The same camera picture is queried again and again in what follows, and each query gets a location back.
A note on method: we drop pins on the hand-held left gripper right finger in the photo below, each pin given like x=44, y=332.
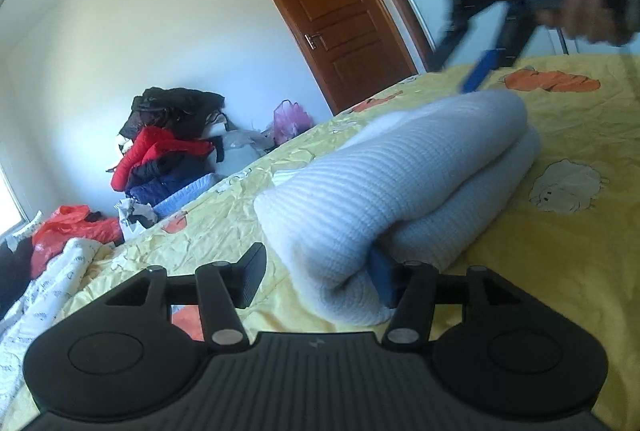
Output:
x=382, y=281

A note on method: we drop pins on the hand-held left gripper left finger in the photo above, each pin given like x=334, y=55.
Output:
x=252, y=276

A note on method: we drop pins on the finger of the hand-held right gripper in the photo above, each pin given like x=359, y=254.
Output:
x=450, y=41
x=480, y=71

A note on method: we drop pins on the white knit sweater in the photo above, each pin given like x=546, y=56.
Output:
x=400, y=171

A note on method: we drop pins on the black clothes heap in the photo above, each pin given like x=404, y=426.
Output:
x=170, y=106

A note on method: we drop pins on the dark clothes pile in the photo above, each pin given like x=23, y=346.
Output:
x=12, y=276

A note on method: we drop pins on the light blue knit blanket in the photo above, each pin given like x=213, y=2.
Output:
x=187, y=196

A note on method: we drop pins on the grey pillow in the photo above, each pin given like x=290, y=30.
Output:
x=240, y=153

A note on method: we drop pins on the navy puffer jacket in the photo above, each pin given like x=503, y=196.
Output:
x=165, y=183

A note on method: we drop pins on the brown wooden door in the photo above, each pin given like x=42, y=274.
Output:
x=325, y=1

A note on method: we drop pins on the crumpled white bag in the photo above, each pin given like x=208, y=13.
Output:
x=135, y=216

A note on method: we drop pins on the pink plastic bag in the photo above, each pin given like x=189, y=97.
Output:
x=292, y=121

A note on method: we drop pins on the red puffer jacket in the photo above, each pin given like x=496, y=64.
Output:
x=150, y=148

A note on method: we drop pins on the yellow printed bedsheet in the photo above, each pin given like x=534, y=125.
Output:
x=550, y=261

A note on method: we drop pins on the red plastic bag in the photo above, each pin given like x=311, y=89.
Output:
x=70, y=231

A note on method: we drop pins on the white printed quilt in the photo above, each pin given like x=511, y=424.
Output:
x=45, y=311

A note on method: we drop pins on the window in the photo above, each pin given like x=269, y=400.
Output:
x=7, y=206

